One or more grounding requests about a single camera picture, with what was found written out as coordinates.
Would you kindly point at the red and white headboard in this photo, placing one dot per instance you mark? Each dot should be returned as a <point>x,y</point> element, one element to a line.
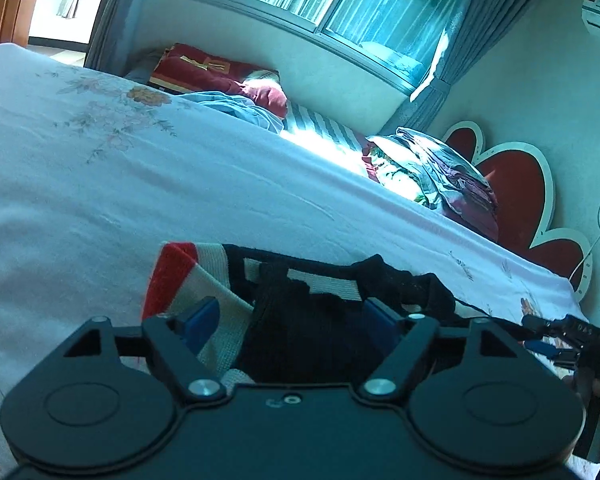
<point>520,200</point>

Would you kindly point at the striped bed sheet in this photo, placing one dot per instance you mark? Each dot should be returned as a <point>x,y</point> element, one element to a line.
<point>325,127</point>

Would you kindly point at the red folded blanket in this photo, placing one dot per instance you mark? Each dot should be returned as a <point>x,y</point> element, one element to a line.
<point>200,67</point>

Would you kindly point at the large sliding window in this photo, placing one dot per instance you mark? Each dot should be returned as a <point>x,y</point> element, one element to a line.
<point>340,5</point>

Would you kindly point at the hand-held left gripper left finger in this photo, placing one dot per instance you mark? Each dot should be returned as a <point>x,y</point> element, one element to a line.
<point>200,322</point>

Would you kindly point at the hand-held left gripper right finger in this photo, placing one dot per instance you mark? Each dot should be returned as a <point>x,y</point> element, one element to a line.
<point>380,322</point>

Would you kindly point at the light blue crumpled cloth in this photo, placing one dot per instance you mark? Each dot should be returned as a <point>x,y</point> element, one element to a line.
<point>235,110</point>

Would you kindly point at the stack of folded quilts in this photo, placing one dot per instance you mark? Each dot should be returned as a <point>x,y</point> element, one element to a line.
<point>440,180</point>

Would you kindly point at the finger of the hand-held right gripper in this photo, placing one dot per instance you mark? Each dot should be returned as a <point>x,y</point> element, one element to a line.
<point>547,326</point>
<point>545,348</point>

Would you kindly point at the tied blue curtain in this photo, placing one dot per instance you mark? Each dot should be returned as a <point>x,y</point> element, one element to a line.
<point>480,35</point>

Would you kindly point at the dark red cloth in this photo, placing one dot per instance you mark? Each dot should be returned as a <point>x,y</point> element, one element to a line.
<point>270,97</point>

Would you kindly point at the striped knit sweater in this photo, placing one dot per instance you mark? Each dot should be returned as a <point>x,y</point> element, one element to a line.
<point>290,332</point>

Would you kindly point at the pale blue cloth bundle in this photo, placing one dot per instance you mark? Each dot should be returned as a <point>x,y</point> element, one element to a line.
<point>395,60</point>

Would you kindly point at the bed with floral sheet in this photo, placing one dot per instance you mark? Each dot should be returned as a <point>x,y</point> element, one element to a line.
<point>130,200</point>

